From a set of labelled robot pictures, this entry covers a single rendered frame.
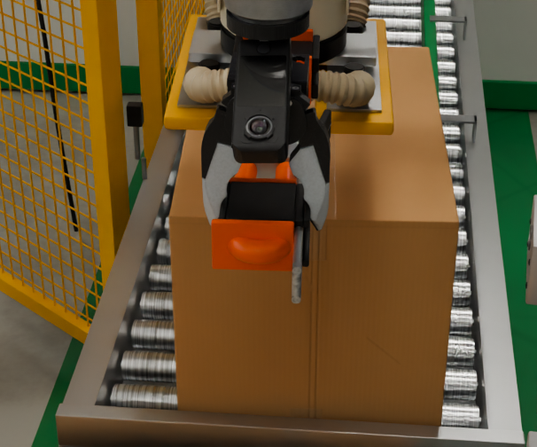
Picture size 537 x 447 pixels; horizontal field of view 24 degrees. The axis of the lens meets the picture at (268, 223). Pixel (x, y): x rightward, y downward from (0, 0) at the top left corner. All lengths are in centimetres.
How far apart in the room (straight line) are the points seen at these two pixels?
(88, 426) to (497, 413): 62
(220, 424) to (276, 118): 95
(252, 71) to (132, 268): 127
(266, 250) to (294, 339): 75
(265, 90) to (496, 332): 118
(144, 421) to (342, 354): 31
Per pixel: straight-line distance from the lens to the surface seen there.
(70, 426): 199
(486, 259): 237
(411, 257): 181
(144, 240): 240
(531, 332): 323
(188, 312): 187
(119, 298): 225
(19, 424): 295
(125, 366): 218
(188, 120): 163
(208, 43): 176
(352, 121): 162
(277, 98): 107
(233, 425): 194
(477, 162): 269
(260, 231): 115
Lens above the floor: 186
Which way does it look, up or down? 31 degrees down
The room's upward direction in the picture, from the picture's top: straight up
